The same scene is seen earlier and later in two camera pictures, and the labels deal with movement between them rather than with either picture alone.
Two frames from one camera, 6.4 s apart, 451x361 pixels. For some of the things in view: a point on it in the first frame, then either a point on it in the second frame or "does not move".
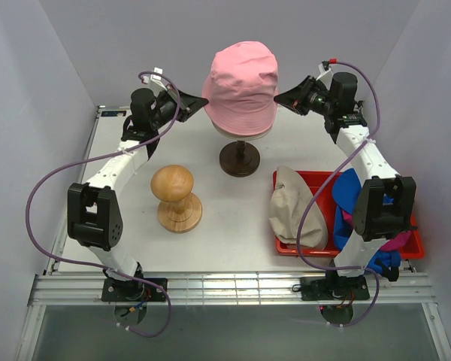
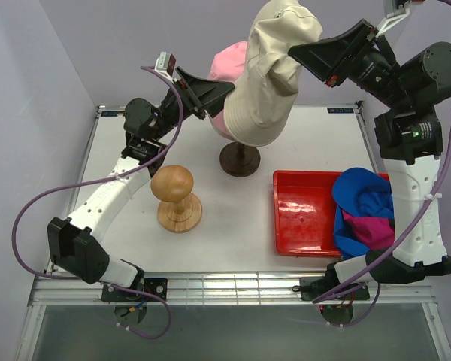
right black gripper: x=295 y=100 → x=331 y=57
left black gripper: x=189 y=105 → x=204 y=95
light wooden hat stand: x=181 y=210 does not move
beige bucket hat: x=289 y=198 → x=256 y=108
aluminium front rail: x=217 y=289 does not move
